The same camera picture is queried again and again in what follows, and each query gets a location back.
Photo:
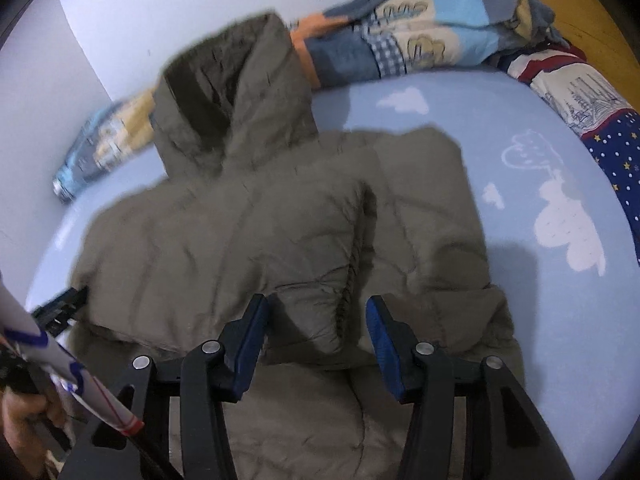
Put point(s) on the person's left hand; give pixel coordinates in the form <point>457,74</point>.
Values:
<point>25,420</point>

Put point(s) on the red blue patterned pillow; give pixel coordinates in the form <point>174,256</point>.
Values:
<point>590,100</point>

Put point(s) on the wooden headboard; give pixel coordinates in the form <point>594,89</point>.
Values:
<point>590,15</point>

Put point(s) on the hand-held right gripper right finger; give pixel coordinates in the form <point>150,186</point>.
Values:
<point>384,345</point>

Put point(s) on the light blue cloud-print bed sheet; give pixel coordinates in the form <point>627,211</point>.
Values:
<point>450,120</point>

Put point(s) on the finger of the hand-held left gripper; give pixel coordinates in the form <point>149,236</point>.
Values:
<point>62,305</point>

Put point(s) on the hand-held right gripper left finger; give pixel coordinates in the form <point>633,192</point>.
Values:
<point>251,340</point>

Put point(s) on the olive hooded puffer jacket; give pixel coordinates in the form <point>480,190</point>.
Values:
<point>280,220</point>

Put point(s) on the patchwork striped blanket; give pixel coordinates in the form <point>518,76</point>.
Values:
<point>425,30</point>

